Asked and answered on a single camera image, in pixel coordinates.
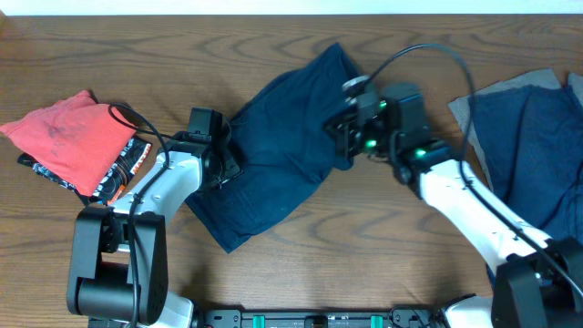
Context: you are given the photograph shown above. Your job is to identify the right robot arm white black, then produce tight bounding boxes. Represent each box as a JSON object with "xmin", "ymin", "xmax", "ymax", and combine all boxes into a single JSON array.
[{"xmin": 324, "ymin": 76, "xmax": 582, "ymax": 327}]

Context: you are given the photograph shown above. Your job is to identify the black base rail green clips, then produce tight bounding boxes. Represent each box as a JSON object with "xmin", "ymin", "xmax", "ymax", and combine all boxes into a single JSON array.
[{"xmin": 189, "ymin": 302, "xmax": 453, "ymax": 328}]

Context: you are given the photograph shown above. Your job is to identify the folded red shirt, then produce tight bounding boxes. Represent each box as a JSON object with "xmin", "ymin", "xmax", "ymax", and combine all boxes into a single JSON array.
[{"xmin": 1, "ymin": 90, "xmax": 135, "ymax": 196}]

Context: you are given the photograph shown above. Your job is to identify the dark navy shorts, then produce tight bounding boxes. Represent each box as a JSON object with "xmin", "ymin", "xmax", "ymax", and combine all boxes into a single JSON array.
[{"xmin": 186, "ymin": 44, "xmax": 359, "ymax": 252}]

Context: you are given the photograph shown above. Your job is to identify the blue denim garment pile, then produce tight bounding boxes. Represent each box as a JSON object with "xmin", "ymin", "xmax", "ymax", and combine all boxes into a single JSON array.
[{"xmin": 473, "ymin": 86, "xmax": 582, "ymax": 240}]

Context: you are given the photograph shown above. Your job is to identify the grey garment under pile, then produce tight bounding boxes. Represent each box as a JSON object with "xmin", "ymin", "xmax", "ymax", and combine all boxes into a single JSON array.
[{"xmin": 470, "ymin": 68, "xmax": 582, "ymax": 193}]

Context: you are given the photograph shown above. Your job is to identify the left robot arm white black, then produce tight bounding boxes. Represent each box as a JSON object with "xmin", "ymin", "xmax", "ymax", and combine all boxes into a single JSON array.
[{"xmin": 66, "ymin": 108, "xmax": 242, "ymax": 328}]

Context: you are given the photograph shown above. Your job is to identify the folded black printed shirt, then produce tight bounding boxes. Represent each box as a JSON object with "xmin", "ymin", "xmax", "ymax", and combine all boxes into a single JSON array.
[{"xmin": 17, "ymin": 137, "xmax": 152, "ymax": 205}]

